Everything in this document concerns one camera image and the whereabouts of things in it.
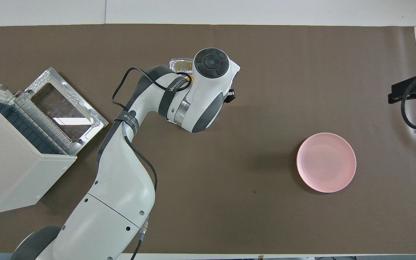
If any brown table mat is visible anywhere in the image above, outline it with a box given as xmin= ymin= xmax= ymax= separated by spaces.
xmin=0 ymin=24 xmax=416 ymax=255

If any black velcro cable strap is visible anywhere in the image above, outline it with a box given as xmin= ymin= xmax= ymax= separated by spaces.
xmin=115 ymin=109 xmax=139 ymax=137
xmin=157 ymin=77 xmax=191 ymax=119

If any aluminium foil tray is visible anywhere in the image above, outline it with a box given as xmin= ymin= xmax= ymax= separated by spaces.
xmin=169 ymin=57 xmax=195 ymax=78

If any pink round plate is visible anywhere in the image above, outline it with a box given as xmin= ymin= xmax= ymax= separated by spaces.
xmin=296 ymin=133 xmax=357 ymax=193

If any metal wire oven rack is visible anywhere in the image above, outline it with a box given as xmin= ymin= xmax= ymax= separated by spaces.
xmin=0 ymin=97 xmax=86 ymax=156

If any glass oven door metal frame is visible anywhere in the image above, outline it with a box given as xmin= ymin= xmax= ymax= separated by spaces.
xmin=23 ymin=67 xmax=109 ymax=146

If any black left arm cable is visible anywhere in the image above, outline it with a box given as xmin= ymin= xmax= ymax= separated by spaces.
xmin=112 ymin=67 xmax=194 ymax=260

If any white toaster oven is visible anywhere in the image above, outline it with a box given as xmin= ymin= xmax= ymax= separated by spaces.
xmin=0 ymin=75 xmax=78 ymax=215

